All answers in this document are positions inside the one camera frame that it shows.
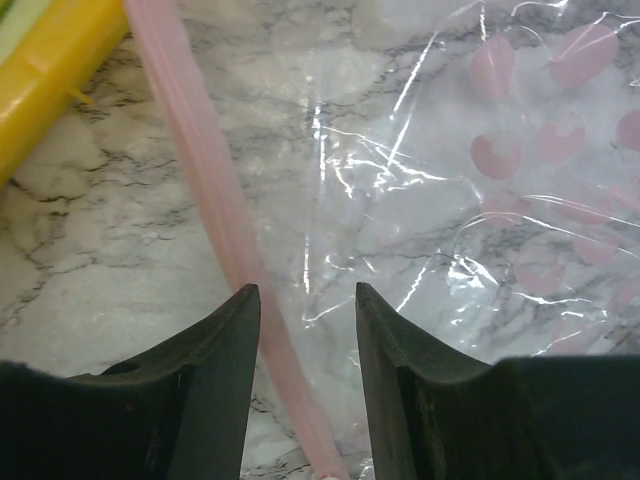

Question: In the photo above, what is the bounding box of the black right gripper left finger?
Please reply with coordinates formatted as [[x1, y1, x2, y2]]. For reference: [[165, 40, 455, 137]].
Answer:
[[1, 285, 260, 479]]

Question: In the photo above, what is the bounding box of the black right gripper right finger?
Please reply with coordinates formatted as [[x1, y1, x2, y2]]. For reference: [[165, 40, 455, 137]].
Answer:
[[356, 283, 639, 479]]

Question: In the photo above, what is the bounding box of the clear pink-dotted zip bag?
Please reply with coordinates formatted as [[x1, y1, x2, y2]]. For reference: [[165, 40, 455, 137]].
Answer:
[[125, 1, 639, 479]]

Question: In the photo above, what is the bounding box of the yellow plastic tray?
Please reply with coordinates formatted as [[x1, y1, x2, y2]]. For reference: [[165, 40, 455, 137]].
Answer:
[[1, 1, 128, 184]]

